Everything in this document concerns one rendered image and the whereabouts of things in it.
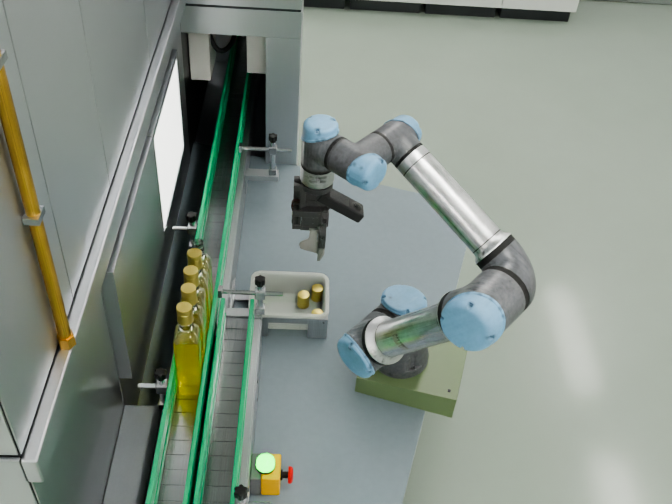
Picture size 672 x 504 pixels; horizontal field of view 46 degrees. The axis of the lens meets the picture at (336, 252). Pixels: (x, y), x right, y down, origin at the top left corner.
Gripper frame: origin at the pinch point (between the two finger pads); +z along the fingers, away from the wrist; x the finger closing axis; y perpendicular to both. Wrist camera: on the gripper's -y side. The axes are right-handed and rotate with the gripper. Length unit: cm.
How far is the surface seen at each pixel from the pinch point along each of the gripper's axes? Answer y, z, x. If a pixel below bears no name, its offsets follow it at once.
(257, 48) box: 22, 4, -100
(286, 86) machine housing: 12, 11, -90
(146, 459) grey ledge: 37, 30, 40
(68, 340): 43, -24, 51
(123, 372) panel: 44, 18, 25
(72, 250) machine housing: 45, -30, 35
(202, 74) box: 41, 16, -102
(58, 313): 43, -30, 51
